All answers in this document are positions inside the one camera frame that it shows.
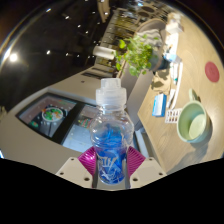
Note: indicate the clear bottle with blue label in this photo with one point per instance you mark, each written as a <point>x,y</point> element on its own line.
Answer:
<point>111,133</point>

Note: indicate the window with festive stickers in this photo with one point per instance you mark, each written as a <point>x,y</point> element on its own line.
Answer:
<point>50,116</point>

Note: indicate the pale green mug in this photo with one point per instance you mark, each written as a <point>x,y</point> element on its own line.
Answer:
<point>193,123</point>

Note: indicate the grey chevron cushion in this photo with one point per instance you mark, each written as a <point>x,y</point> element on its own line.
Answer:
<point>152,36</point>

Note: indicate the flat round red coaster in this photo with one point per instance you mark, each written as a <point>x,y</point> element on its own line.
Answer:
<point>212,72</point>

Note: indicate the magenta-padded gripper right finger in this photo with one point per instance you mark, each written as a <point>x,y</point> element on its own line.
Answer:
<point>146,170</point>

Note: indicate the small blue box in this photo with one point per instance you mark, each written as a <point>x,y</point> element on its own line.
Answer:
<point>159,105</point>

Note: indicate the white patterned card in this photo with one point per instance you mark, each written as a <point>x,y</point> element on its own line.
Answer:
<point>173,116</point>

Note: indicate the grey curved sofa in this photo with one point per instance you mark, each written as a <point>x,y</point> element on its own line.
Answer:
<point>138,96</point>

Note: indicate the white round column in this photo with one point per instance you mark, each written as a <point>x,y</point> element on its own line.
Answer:
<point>104,52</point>

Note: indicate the group of ceiling lights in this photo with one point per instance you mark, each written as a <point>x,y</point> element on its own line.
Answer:
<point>13,57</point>

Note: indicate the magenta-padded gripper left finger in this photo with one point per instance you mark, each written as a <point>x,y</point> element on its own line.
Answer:
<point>75,170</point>

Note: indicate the long white box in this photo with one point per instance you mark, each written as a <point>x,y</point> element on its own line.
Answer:
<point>175,24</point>

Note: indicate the green potted plant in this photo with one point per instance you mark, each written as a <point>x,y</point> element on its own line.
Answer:
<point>138,55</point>

